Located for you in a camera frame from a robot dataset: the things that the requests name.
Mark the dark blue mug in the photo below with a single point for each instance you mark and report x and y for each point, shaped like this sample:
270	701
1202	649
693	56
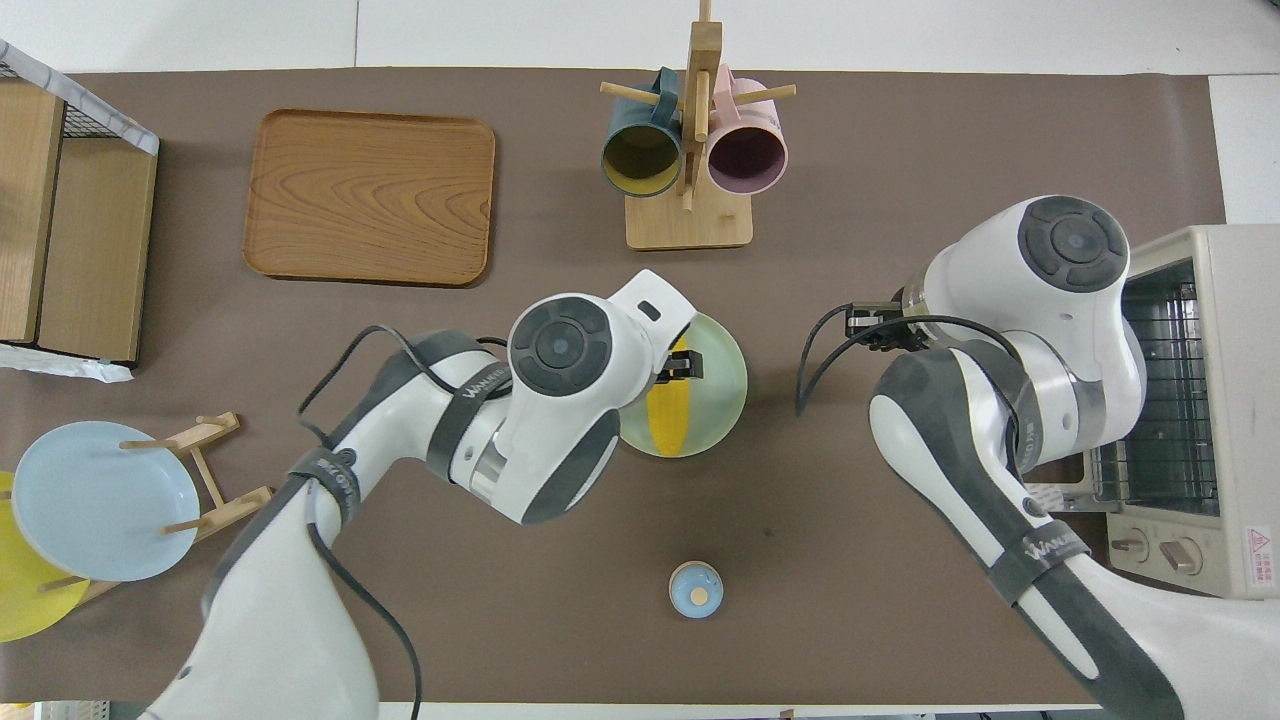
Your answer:
640	160

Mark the brown table mat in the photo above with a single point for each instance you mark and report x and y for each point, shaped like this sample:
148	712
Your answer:
560	620

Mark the pale green plate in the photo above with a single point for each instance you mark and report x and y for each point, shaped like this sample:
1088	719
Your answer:
720	400

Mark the wooden plate rack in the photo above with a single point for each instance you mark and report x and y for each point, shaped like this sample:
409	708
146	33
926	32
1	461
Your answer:
220	470

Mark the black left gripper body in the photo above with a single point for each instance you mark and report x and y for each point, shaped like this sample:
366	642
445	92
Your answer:
662	368

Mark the yellow corn cob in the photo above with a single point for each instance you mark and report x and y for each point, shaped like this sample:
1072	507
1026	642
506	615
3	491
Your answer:
668	420

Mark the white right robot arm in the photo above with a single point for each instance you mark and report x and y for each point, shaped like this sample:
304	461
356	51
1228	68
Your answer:
1060	390

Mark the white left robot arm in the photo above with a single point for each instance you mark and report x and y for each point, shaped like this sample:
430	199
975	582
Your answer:
280	600

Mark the pink mug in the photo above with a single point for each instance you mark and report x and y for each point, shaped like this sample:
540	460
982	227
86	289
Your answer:
747	160

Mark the wooden serving tray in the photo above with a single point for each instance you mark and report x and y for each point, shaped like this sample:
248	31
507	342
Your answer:
370	195

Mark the wooden mug tree stand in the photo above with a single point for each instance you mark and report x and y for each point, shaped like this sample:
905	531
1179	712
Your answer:
690	215

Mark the beige toaster oven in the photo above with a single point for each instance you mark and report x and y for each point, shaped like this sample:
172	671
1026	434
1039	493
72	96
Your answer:
1245	400

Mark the yellow plate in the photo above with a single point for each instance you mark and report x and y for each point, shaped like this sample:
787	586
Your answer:
25	605

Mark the silver oven knob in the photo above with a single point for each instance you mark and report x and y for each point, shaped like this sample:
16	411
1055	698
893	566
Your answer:
1183	554
1130	545

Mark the light blue plate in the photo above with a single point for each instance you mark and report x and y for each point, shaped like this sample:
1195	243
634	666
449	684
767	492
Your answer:
100	500

